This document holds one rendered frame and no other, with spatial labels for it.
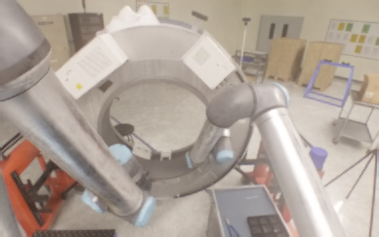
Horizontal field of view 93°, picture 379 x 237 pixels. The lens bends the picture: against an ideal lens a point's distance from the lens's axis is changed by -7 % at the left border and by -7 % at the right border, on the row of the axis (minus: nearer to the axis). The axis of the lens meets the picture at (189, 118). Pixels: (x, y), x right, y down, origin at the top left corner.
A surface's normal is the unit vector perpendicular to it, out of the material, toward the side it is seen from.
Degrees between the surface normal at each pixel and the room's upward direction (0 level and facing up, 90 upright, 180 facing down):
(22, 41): 77
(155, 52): 90
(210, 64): 90
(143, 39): 90
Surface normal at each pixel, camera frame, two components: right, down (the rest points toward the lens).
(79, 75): 0.08, 0.47
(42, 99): 0.87, 0.29
